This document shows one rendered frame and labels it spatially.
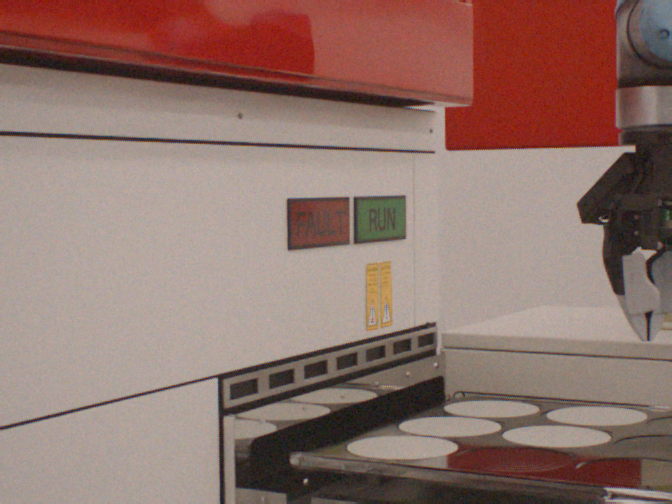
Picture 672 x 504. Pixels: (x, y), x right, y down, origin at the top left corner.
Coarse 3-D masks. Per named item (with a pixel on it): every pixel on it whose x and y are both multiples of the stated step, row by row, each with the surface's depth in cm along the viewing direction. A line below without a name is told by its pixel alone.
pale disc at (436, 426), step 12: (420, 420) 125; (432, 420) 125; (444, 420) 125; (456, 420) 125; (468, 420) 125; (480, 420) 125; (420, 432) 119; (432, 432) 119; (444, 432) 119; (456, 432) 119; (468, 432) 119; (480, 432) 119; (492, 432) 119
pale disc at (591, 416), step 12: (564, 408) 131; (576, 408) 131; (588, 408) 130; (600, 408) 130; (612, 408) 130; (564, 420) 124; (576, 420) 124; (588, 420) 124; (600, 420) 124; (612, 420) 124; (624, 420) 124; (636, 420) 124
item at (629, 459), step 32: (416, 416) 127; (448, 416) 127; (544, 416) 127; (320, 448) 112; (480, 448) 112; (512, 448) 112; (544, 448) 111; (576, 448) 111; (608, 448) 111; (640, 448) 111; (576, 480) 99; (608, 480) 99; (640, 480) 99
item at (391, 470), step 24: (288, 456) 109; (312, 456) 108; (336, 456) 108; (408, 480) 104; (432, 480) 103; (456, 480) 101; (480, 480) 100; (504, 480) 100; (528, 480) 99; (552, 480) 98
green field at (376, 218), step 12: (360, 204) 127; (372, 204) 130; (384, 204) 132; (396, 204) 135; (360, 216) 128; (372, 216) 130; (384, 216) 132; (396, 216) 135; (360, 228) 128; (372, 228) 130; (384, 228) 132; (396, 228) 135
